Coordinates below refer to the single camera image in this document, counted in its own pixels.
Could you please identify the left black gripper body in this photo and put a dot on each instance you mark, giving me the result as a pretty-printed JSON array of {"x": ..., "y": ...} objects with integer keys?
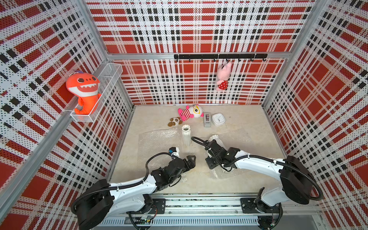
[{"x": 171, "y": 180}]

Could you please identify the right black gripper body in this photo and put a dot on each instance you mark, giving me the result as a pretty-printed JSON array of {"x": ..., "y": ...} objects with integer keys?
[{"x": 212, "y": 162}]

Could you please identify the bubble wrap sheet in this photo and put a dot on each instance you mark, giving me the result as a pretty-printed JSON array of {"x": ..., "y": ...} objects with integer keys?
[
  {"x": 236, "y": 139},
  {"x": 153, "y": 142}
]

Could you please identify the large white ribbed vase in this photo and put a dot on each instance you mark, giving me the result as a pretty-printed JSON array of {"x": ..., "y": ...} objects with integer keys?
[{"x": 217, "y": 139}]

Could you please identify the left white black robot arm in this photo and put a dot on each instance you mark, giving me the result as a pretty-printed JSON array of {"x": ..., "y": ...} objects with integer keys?
[{"x": 103, "y": 199}]

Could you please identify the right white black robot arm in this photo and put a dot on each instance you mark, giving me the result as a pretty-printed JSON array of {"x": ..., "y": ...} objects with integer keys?
[{"x": 295, "y": 182}]

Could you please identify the small white ribbed vase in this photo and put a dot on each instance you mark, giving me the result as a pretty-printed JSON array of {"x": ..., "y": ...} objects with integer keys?
[{"x": 186, "y": 135}]

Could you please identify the white square clock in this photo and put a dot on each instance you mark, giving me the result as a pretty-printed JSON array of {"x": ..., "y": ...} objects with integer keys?
[{"x": 218, "y": 119}]

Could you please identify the grey tape dispenser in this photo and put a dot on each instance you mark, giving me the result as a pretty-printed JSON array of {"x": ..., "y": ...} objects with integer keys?
[{"x": 207, "y": 120}]

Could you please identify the brown white dog plush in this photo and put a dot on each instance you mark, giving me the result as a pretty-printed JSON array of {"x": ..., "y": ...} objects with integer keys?
[{"x": 175, "y": 121}]

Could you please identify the pink striped owl plush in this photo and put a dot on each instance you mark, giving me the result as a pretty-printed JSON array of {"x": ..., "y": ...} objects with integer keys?
[{"x": 194, "y": 111}]

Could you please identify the pink pig plush toy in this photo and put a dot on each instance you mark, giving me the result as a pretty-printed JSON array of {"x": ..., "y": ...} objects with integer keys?
[{"x": 223, "y": 75}]

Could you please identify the orange shark plush toy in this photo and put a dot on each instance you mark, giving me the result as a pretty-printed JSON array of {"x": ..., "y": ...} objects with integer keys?
[{"x": 86, "y": 87}]

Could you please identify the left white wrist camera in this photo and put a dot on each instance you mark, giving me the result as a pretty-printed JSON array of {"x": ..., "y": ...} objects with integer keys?
[{"x": 174, "y": 152}]

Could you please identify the aluminium front rail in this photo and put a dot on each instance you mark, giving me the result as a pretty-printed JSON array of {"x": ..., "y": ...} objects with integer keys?
[{"x": 231, "y": 204}]

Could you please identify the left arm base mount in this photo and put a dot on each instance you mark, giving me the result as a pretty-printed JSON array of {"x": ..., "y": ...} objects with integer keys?
[{"x": 155, "y": 206}]

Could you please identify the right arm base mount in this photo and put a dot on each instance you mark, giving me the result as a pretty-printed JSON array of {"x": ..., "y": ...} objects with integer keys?
[{"x": 255, "y": 206}]

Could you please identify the black wall hook rail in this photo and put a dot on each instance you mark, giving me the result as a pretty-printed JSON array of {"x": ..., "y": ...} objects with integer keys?
[{"x": 250, "y": 56}]

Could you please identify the clear acrylic wall shelf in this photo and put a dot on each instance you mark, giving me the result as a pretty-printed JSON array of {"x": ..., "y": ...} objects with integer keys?
[{"x": 112, "y": 96}]

